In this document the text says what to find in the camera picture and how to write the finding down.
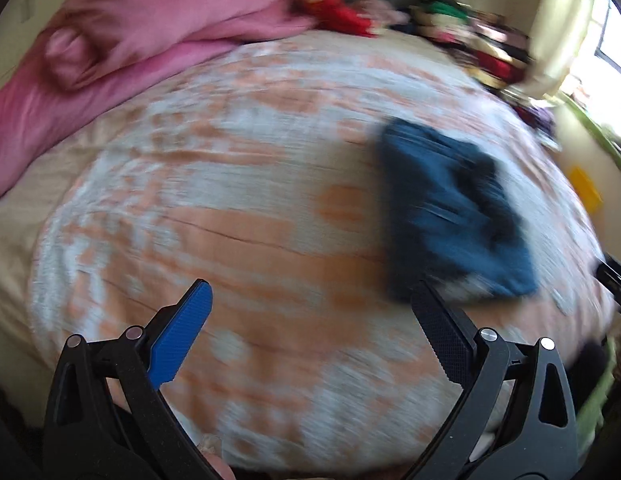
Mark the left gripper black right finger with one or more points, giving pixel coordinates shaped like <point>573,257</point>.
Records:
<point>515,418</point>

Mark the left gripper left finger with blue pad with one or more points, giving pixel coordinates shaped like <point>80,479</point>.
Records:
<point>106,417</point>

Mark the blue denim lace-trimmed pants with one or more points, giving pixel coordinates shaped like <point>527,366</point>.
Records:
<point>449,220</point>

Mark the yellow paper bag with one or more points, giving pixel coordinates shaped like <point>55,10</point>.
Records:
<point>586,189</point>

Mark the floral storage box with clothes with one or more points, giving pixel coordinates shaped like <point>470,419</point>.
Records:
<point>537,115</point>

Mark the peach white patterned bedspread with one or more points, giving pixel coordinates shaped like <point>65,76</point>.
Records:
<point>257,172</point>

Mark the stack of folded clothes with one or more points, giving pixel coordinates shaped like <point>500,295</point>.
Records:
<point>493,53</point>

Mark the cream curtain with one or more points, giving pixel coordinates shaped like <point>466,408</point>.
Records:
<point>557,34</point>

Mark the pink folded quilt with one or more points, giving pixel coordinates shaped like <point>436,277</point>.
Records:
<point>95,54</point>

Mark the red embroidered cloth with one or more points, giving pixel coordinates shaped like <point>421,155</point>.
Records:
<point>338,16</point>

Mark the mauve fuzzy garment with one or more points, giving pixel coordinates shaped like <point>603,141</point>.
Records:
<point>381,12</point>

